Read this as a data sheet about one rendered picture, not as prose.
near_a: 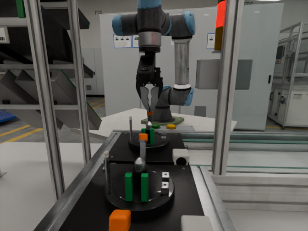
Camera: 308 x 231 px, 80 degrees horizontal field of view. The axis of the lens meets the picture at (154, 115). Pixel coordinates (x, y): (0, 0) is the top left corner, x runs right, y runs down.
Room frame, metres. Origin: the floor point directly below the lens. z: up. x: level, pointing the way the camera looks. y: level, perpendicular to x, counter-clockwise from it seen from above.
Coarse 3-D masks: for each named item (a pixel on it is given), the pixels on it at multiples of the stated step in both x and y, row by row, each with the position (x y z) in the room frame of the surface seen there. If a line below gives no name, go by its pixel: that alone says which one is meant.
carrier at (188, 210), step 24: (120, 168) 0.42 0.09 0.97; (144, 168) 0.33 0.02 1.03; (168, 168) 0.42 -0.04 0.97; (96, 192) 0.33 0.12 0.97; (120, 192) 0.30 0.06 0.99; (144, 192) 0.28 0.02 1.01; (168, 192) 0.30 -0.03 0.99; (192, 192) 0.33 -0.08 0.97; (72, 216) 0.27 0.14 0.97; (96, 216) 0.27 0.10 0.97; (144, 216) 0.26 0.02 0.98; (168, 216) 0.27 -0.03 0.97; (192, 216) 0.24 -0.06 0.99
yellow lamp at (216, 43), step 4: (216, 28) 0.45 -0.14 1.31; (220, 28) 0.44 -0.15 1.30; (216, 32) 0.45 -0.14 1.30; (220, 32) 0.44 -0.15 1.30; (216, 36) 0.45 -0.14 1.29; (220, 36) 0.44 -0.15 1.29; (216, 40) 0.45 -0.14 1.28; (220, 40) 0.44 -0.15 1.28; (216, 44) 0.45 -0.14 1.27; (220, 44) 0.44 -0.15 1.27; (216, 48) 0.45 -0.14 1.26; (220, 48) 0.44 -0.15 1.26
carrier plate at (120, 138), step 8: (120, 136) 0.66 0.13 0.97; (128, 136) 0.66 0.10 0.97; (168, 136) 0.66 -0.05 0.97; (176, 136) 0.66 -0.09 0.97; (120, 144) 0.58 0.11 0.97; (176, 144) 0.58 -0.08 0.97; (112, 152) 0.52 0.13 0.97; (120, 152) 0.52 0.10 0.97; (128, 152) 0.52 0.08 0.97; (136, 152) 0.52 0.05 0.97; (160, 152) 0.52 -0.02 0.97; (168, 152) 0.52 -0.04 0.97; (112, 160) 0.47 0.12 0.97; (120, 160) 0.47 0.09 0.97; (128, 160) 0.47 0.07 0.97; (152, 160) 0.47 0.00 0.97; (160, 160) 0.47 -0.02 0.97; (168, 160) 0.47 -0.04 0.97
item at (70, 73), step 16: (0, 0) 0.45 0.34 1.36; (0, 16) 0.43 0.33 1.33; (16, 16) 0.42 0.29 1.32; (48, 16) 0.49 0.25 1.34; (16, 32) 0.44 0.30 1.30; (48, 32) 0.48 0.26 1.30; (64, 32) 0.54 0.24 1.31; (16, 48) 0.51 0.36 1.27; (48, 48) 0.49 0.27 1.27; (64, 48) 0.53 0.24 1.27
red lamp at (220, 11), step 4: (224, 0) 0.44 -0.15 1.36; (220, 4) 0.45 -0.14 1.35; (224, 4) 0.44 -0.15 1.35; (220, 8) 0.45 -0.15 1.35; (224, 8) 0.44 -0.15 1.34; (220, 12) 0.44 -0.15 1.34; (224, 12) 0.44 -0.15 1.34; (216, 16) 0.46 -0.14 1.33; (220, 16) 0.44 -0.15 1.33; (216, 20) 0.46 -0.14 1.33; (220, 20) 0.44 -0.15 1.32; (216, 24) 0.46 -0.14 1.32; (220, 24) 0.44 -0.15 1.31
